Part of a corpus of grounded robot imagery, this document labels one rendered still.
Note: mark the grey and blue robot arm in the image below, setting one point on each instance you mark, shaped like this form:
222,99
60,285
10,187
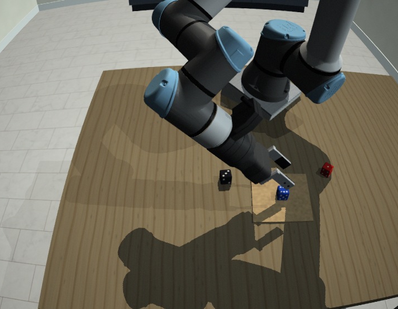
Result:
216,56

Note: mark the black die with white pips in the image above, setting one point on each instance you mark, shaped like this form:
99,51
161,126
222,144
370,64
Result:
225,176

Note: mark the blue die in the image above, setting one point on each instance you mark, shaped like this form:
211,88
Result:
282,194

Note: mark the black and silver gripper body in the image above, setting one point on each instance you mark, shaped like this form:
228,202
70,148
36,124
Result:
229,138

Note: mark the tan flat mat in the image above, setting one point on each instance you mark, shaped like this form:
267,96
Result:
267,209

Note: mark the red die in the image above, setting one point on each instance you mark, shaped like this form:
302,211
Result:
326,169

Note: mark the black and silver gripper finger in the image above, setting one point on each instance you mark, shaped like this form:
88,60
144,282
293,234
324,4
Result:
280,178
278,158

